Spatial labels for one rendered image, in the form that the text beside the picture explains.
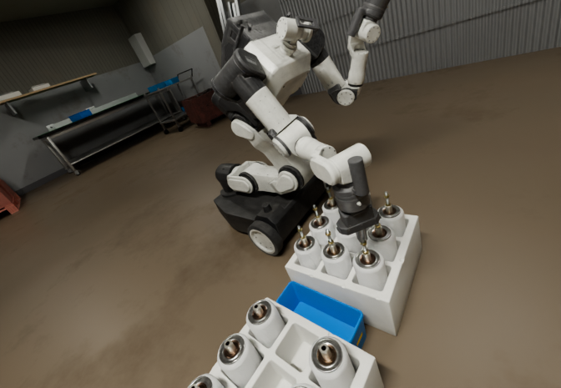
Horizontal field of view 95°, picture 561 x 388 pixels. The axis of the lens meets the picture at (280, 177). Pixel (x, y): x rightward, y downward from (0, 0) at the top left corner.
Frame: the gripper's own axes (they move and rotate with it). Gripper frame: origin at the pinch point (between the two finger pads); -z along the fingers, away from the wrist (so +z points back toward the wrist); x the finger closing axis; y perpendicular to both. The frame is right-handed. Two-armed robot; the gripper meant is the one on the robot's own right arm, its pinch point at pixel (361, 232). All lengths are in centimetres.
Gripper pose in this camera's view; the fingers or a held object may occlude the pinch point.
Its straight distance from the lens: 80.6
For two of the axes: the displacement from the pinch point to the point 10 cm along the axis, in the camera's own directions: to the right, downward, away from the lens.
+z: -3.2, -8.3, -4.5
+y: 1.8, 4.1, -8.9
